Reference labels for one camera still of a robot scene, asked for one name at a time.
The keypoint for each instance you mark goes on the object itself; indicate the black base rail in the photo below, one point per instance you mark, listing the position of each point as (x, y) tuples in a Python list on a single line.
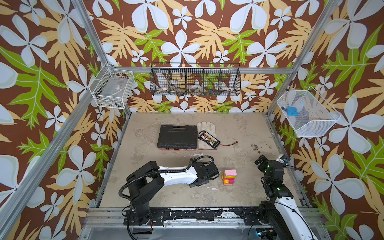
[(158, 216)]

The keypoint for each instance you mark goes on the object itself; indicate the aluminium frame post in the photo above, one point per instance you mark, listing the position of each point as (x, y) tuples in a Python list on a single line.
[(94, 39), (309, 43)]

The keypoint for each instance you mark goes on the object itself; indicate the white wire basket left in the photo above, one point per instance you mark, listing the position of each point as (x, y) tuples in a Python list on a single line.
[(112, 87)]

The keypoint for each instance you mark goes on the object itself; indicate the blue object in basket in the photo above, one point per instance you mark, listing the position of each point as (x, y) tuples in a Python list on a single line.
[(292, 111)]

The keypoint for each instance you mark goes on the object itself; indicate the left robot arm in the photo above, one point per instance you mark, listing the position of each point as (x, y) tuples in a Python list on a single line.
[(143, 184)]

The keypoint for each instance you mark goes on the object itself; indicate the white wire basket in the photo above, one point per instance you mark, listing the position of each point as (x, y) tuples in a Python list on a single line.
[(112, 87), (316, 115)]

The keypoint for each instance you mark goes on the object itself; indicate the black red tool case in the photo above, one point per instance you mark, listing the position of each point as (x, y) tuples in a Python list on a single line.
[(173, 137)]

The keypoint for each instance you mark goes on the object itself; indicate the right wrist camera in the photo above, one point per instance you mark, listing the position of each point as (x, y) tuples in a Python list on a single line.
[(284, 159)]

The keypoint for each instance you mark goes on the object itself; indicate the aluminium frame post left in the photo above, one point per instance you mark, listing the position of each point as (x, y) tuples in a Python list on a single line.
[(94, 39)]

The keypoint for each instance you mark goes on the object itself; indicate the white wire basket right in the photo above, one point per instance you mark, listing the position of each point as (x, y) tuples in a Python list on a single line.
[(316, 115)]

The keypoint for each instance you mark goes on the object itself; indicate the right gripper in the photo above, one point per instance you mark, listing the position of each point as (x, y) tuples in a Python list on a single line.
[(262, 162)]

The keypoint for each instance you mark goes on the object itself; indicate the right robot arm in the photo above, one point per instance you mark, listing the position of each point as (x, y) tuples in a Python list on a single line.
[(280, 210)]

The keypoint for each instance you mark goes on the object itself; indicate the pink block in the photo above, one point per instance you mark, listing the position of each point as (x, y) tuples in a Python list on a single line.
[(230, 173)]

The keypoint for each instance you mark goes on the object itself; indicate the black charging board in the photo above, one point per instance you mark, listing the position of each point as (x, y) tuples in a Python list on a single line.
[(207, 140)]

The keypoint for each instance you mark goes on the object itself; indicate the black wire basket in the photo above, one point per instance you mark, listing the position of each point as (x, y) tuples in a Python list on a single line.
[(208, 79)]

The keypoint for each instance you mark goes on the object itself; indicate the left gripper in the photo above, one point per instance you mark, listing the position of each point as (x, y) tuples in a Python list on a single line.
[(207, 181)]

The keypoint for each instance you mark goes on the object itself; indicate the aluminium frame post right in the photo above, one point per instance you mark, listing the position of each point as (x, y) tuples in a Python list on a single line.
[(309, 43)]

